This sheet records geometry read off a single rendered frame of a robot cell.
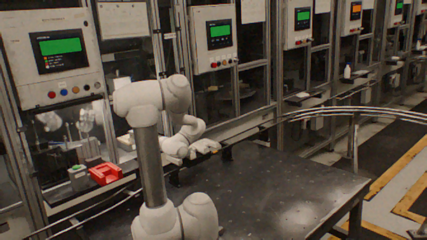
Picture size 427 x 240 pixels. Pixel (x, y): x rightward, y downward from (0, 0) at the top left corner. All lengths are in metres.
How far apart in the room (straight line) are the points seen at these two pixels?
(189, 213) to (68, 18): 1.13
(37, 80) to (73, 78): 0.17
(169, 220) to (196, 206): 0.13
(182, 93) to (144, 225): 0.60
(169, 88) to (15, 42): 0.81
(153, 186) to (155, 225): 0.17
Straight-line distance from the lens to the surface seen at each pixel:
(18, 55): 1.80
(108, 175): 1.97
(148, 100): 1.30
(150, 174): 1.42
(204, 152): 2.21
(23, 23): 1.81
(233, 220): 1.86
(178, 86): 1.30
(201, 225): 1.55
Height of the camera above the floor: 1.78
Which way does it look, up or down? 19 degrees down
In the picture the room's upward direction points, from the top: 4 degrees counter-clockwise
